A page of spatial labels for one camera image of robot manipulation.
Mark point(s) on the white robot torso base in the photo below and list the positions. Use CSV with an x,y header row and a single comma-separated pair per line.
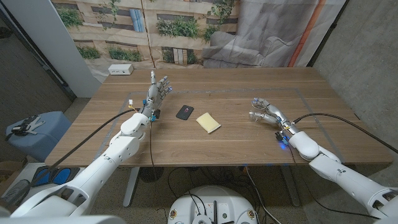
x,y
213,205

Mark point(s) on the white wall panel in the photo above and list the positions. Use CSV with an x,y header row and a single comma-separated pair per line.
x,y
53,40

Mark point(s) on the blue stool with items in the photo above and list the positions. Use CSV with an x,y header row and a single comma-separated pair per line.
x,y
40,140

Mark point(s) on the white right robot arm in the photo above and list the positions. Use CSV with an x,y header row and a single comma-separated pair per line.
x,y
342,174

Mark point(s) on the black tool on bin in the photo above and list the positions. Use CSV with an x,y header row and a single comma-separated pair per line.
x,y
26,126

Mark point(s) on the blue black foot pedal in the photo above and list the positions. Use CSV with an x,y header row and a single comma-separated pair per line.
x,y
57,175

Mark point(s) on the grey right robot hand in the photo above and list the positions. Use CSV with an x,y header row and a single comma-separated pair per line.
x,y
278,114

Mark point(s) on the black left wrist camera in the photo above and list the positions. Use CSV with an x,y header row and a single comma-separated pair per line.
x,y
157,114

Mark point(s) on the grey table leg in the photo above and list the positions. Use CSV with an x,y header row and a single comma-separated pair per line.
x,y
290,186
131,186

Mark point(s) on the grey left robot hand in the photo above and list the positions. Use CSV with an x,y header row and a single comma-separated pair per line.
x,y
154,93

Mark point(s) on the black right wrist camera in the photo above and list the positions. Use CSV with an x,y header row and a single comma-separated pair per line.
x,y
280,137

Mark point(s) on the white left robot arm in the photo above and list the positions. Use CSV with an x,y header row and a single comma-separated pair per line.
x,y
102,168

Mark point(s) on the clear plastic cup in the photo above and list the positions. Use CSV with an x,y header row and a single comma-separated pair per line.
x,y
257,109

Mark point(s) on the white power strip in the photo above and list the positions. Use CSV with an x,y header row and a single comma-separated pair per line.
x,y
120,69

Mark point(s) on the yellow sponge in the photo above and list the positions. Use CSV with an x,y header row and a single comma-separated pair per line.
x,y
208,122

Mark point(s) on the black smartphone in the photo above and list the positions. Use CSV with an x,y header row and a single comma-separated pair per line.
x,y
184,112

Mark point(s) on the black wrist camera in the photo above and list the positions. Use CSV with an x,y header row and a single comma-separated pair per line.
x,y
157,114
280,137

